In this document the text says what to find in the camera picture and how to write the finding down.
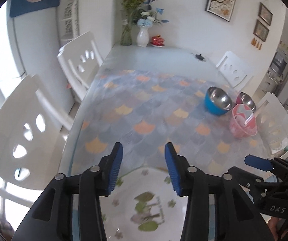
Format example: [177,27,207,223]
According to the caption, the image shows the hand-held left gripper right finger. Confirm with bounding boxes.
[165,142,273,241]

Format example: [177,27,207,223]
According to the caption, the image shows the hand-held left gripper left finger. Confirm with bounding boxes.
[16,142,123,241]

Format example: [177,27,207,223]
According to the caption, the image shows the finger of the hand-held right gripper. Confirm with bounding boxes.
[228,167,265,189]
[244,155,288,173]

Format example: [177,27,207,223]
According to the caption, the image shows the pink plastic bowl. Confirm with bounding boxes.
[229,103,258,139]

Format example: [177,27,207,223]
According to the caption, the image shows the white floral plate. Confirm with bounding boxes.
[99,167,192,241]

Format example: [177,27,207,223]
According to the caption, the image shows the red steel bowl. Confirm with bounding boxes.
[235,92,257,112]

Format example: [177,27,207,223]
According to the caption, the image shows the blue steel bowl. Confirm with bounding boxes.
[204,87,233,116]

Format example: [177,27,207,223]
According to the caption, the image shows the person's right hand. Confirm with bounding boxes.
[268,217,288,241]

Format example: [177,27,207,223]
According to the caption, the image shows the white dining chair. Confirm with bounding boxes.
[57,31,104,103]
[0,75,74,191]
[215,51,255,92]
[255,92,288,153]

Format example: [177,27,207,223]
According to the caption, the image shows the scallop patterned table mat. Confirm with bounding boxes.
[66,69,272,179]

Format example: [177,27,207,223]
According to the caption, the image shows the television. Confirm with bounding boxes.
[269,53,287,74]

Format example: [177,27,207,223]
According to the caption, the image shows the hanging orange tassel ornament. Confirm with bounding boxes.
[251,37,263,49]

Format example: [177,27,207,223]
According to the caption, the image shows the red lidded teacup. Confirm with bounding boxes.
[150,35,166,48]

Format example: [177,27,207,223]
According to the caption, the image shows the glass vase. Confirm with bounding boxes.
[120,24,133,46]

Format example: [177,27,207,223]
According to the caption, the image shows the small framed picture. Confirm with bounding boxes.
[253,19,270,42]
[259,2,273,26]

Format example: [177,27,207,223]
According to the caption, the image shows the white ceramic vase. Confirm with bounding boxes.
[136,26,150,47]

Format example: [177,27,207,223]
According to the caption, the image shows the white refrigerator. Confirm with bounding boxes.
[7,5,74,106]

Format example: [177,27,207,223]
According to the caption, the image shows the blue and white flowers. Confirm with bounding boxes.
[133,0,169,28]

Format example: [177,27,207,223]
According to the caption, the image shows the white carved shelf rack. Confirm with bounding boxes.
[60,0,80,41]

